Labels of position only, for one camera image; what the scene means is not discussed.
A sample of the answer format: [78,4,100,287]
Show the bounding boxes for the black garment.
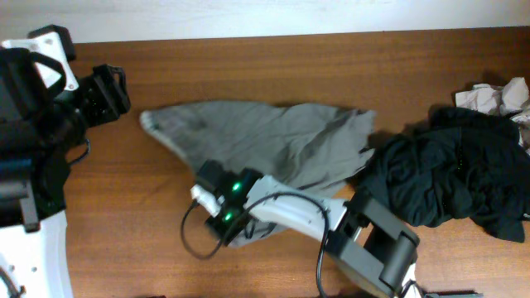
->
[358,107,529,243]

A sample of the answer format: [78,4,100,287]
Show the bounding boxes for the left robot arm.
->
[1,48,131,297]

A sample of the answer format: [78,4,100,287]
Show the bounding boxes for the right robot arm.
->
[190,161,430,297]

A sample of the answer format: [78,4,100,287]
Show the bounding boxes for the grey shorts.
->
[139,100,377,249]

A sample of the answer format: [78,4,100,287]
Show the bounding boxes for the beige crumpled cloth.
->
[455,77,529,153]

